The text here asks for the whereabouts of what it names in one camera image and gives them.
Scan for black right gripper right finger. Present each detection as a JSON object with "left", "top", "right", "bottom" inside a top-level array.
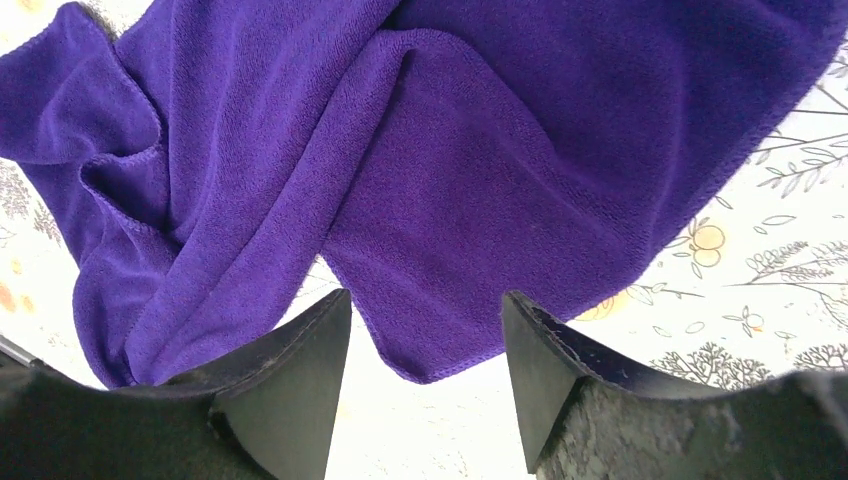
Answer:
[{"left": 501, "top": 291, "right": 847, "bottom": 479}]

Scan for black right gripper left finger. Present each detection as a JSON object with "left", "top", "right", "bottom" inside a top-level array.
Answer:
[{"left": 1, "top": 289, "right": 352, "bottom": 479}]

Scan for purple towel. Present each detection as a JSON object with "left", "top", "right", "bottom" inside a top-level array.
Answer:
[{"left": 1, "top": 1, "right": 847, "bottom": 387}]

